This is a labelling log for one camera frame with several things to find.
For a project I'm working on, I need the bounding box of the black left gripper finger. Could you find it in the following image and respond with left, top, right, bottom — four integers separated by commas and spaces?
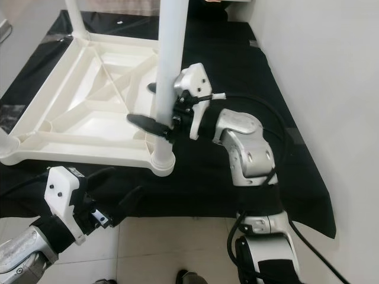
85, 167, 117, 185
111, 186, 146, 227

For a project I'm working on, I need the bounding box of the white plastic children table top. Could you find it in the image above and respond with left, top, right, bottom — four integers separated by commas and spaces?
0, 33, 176, 177

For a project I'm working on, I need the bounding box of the white plastic table leg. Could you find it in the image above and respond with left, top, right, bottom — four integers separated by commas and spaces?
0, 133, 20, 166
150, 0, 191, 173
63, 0, 85, 42

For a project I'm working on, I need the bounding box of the black tablecloth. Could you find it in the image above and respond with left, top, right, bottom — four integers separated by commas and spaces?
0, 11, 337, 240

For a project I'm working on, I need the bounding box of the beige cloth covered bench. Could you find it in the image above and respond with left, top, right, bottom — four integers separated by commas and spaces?
80, 0, 162, 20

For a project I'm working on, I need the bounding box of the grey robot right leg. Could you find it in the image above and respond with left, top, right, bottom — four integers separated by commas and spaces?
176, 269, 206, 284

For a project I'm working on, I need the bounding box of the black wok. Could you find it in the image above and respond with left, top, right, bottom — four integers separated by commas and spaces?
189, 0, 250, 23

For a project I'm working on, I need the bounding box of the clear tape patch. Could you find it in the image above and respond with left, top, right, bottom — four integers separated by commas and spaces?
2, 105, 25, 135

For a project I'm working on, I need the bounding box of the clear plastic wrapper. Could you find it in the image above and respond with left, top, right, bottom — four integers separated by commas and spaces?
37, 31, 73, 49

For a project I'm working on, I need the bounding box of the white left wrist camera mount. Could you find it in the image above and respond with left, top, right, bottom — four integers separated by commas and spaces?
47, 166, 91, 246

